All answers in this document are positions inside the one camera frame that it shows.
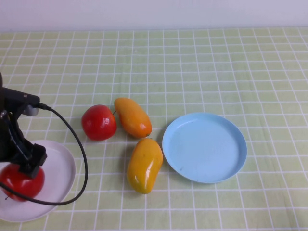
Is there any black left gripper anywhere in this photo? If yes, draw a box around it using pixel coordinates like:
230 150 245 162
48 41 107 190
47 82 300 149
0 112 48 179

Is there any red apple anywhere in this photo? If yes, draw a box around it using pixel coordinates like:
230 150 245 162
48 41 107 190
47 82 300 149
80 104 118 141
0 163 46 202

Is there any small orange mango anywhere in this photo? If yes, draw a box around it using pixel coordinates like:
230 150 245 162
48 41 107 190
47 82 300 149
114 97 153 139

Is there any large yellow mango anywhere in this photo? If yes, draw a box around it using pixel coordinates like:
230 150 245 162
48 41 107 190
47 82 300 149
127 138 164 195

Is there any white round plate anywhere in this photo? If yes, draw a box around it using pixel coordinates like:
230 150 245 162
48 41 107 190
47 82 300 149
0 140 77 223

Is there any light blue round plate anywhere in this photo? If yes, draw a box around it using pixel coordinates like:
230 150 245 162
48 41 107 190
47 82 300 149
162 112 248 184

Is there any green checkered tablecloth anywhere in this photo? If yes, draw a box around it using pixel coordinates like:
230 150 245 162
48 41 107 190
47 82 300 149
0 27 308 231

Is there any black left camera cable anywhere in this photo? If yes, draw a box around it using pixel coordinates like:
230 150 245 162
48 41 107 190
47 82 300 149
0 102 89 206

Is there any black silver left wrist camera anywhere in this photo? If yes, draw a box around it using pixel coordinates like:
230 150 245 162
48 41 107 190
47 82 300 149
1 87 40 116

